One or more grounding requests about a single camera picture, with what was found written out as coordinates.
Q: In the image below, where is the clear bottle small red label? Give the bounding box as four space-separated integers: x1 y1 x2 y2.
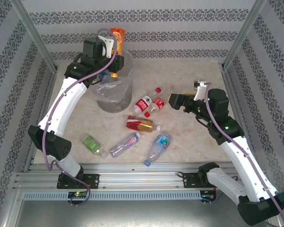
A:
144 91 169 118

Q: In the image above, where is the orange juice bottle yellow cap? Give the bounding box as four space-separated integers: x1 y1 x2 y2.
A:
109 27 128 79

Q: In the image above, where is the red label red cap bottle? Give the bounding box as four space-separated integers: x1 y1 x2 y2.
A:
132 87 162 114

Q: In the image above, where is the red gold label bottle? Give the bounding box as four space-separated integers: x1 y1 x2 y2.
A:
126 115 161 133

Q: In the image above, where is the light blue label bottle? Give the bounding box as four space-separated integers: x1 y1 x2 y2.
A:
143 132 173 167

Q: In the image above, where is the clear bottle purple label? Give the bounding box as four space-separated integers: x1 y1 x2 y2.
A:
108 131 142 158

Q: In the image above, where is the green label bottle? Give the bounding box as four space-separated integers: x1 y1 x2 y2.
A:
82 135 109 158

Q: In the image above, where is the grey bin with plastic liner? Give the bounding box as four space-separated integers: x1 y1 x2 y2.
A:
88 50 134 104

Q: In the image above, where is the small controller board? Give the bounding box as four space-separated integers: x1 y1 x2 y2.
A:
200 190 217 201
68 191 88 199

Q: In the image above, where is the grey metal panel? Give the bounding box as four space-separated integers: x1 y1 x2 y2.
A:
13 189 284 227

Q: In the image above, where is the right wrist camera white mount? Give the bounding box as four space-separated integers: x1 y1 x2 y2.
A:
193 79 208 101

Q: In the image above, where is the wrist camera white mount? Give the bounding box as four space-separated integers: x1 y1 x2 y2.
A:
193 79 208 101
101 36 116 59

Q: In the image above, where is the aluminium side rail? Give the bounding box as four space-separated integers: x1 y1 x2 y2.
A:
220 67 261 171
22 70 59 173

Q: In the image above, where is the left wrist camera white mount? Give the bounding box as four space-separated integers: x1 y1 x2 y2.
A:
101 36 116 59

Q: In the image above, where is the grey wire mesh bin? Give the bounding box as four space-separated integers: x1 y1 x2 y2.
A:
88 50 134 114

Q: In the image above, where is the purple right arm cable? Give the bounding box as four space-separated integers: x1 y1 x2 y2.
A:
203 82 284 227

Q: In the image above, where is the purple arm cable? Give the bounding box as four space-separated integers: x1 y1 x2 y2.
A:
43 27 118 207
203 82 284 227

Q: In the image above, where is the aluminium frame post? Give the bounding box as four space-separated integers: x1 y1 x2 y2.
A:
221 0 267 70
10 0 59 71

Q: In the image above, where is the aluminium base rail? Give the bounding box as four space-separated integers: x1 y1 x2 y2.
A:
13 162 273 192

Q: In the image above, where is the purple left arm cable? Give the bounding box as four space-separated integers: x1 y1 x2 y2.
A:
43 27 118 207

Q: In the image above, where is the white slotted cable duct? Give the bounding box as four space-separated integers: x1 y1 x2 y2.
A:
22 190 202 201

